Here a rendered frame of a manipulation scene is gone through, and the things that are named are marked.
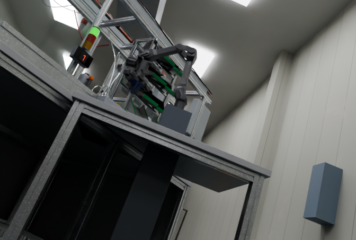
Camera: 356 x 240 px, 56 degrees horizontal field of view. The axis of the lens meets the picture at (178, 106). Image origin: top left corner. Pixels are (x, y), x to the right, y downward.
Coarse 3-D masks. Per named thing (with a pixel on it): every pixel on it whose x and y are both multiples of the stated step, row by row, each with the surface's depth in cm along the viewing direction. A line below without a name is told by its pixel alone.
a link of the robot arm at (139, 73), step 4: (140, 68) 185; (124, 72) 179; (128, 72) 178; (132, 72) 178; (136, 72) 185; (140, 72) 184; (144, 72) 186; (132, 76) 182; (140, 76) 183; (144, 76) 186; (140, 80) 187; (144, 80) 186; (144, 84) 189; (140, 88) 192; (144, 88) 190; (148, 88) 189
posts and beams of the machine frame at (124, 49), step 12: (120, 0) 272; (132, 12) 281; (108, 24) 311; (120, 24) 304; (144, 24) 291; (108, 36) 326; (156, 36) 306; (120, 48) 339; (192, 84) 361; (204, 96) 377; (192, 132) 360
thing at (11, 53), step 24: (0, 48) 118; (0, 72) 141; (0, 96) 179; (24, 96) 162; (0, 120) 242; (24, 120) 212; (48, 120) 190; (48, 144) 263; (72, 144) 229; (96, 144) 202; (120, 168) 250
